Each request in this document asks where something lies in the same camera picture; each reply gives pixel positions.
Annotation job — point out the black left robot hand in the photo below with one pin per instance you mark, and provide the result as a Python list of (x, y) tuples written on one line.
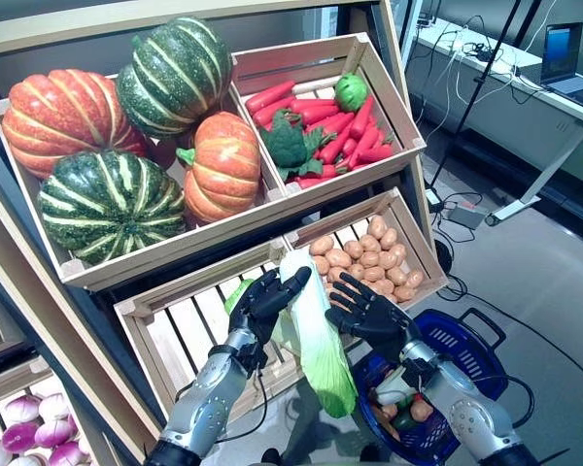
[(260, 310)]

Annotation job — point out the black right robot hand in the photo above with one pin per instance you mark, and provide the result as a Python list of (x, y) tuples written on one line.
[(384, 322)]

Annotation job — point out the green white napa cabbage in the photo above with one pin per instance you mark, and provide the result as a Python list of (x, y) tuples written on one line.
[(391, 388), (320, 349), (234, 296)]

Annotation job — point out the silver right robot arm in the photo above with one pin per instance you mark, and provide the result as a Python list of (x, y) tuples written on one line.
[(471, 412)]

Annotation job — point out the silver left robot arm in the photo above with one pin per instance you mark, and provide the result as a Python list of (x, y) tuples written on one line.
[(209, 398)]

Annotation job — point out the blue plastic shopping basket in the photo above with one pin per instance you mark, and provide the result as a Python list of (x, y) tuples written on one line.
[(486, 369)]

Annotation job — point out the tan toy potato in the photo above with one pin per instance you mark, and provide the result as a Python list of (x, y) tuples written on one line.
[(377, 226), (338, 257), (404, 292), (376, 287), (414, 278), (321, 245), (322, 265), (388, 238)]

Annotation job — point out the wooden cabbage crate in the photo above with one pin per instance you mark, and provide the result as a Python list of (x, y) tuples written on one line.
[(199, 286)]

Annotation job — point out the black round base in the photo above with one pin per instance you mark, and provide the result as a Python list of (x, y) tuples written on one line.
[(442, 255)]

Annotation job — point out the green bell pepper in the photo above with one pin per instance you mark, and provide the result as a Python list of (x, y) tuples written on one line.
[(404, 420)]

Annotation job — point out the wooden potato crate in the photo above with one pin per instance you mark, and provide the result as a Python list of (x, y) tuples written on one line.
[(340, 224)]

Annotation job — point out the wide wooden pumpkin crate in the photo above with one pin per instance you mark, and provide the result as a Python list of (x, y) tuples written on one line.
[(175, 242)]

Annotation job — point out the black power adapter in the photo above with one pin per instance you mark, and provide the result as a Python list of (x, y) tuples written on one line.
[(432, 196)]

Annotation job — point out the grey box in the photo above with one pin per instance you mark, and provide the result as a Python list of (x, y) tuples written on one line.
[(466, 215)]

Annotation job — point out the small orange pumpkin green stem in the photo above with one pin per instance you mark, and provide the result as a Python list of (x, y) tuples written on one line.
[(223, 170)]

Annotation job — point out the wooden carrot crate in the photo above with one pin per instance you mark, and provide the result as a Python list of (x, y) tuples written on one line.
[(350, 177)]

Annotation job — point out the dark green broccoli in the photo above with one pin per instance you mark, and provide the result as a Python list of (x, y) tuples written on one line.
[(284, 143)]

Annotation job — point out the red toy carrot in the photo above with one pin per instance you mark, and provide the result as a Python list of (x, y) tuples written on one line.
[(376, 153), (335, 145), (361, 116), (313, 104), (269, 95), (272, 110), (364, 143)]

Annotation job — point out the green striped pumpkin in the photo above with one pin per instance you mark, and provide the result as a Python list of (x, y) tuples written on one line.
[(107, 204), (175, 77)]

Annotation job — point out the purple white onion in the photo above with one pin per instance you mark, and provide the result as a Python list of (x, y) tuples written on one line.
[(53, 405), (53, 432), (19, 437), (22, 408), (65, 454)]

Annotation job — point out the light green round cabbage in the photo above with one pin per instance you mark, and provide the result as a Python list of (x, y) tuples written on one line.
[(351, 90)]

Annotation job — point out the white desk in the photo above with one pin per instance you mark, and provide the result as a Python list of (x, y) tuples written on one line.
[(490, 111)]

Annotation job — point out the black tripod pole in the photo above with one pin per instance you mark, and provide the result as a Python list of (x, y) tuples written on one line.
[(473, 97)]

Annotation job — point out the wooden onion crate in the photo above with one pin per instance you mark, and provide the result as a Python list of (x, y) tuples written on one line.
[(10, 381)]

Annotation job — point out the dark wooden crate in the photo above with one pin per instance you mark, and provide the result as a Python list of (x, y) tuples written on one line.
[(0, 347)]

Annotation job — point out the large orange striped pumpkin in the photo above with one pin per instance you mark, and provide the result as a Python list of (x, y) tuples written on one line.
[(63, 116)]

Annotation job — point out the black router with antennas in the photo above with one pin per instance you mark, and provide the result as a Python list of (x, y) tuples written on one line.
[(423, 19)]

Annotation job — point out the open grey laptop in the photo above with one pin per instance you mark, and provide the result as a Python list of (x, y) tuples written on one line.
[(561, 58)]

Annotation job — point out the wooden display stand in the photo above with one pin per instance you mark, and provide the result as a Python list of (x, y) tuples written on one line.
[(53, 34)]

